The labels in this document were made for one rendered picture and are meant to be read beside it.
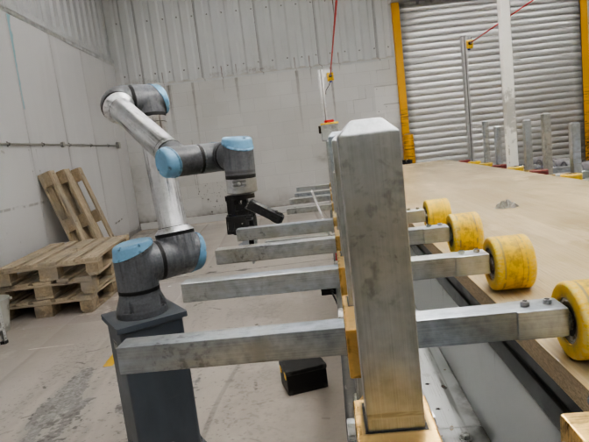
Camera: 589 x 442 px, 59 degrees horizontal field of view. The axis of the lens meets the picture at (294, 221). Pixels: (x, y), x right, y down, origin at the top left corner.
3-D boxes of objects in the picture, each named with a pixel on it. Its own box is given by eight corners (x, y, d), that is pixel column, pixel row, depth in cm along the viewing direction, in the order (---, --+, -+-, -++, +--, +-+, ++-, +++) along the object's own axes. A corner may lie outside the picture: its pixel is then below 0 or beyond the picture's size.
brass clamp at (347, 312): (344, 380, 50) (338, 330, 50) (340, 330, 64) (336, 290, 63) (408, 374, 50) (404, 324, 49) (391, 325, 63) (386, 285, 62)
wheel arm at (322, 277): (182, 304, 80) (179, 281, 79) (188, 297, 83) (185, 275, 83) (516, 272, 76) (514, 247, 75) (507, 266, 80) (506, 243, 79)
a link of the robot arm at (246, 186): (258, 175, 158) (253, 178, 148) (259, 191, 158) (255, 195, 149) (229, 178, 158) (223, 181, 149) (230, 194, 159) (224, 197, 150)
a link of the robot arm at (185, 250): (156, 279, 204) (117, 90, 202) (196, 269, 214) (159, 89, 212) (171, 280, 192) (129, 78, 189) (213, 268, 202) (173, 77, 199)
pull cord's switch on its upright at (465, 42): (473, 183, 398) (463, 34, 383) (468, 181, 413) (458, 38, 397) (484, 182, 398) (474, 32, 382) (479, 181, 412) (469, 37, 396)
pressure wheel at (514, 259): (490, 229, 76) (478, 247, 83) (502, 281, 73) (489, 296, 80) (531, 224, 75) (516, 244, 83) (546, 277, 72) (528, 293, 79)
